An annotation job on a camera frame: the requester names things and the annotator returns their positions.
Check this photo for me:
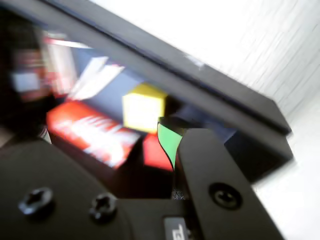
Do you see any black box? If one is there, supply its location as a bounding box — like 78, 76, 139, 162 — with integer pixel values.
0, 0, 295, 200

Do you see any yellow wooden cube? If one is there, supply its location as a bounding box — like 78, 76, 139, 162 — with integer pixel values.
121, 82, 169, 134

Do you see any white paper card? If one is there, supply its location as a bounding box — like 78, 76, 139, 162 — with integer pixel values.
66, 56, 125, 101

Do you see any red cube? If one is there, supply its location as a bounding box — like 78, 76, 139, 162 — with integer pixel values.
141, 132, 176, 173

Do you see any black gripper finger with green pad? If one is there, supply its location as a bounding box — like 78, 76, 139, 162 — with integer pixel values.
156, 116, 286, 240
0, 138, 137, 240

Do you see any red box with white print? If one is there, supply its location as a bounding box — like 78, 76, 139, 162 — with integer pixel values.
45, 100, 141, 170

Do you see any red and white packet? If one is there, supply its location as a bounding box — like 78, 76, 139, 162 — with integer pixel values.
43, 36, 77, 95

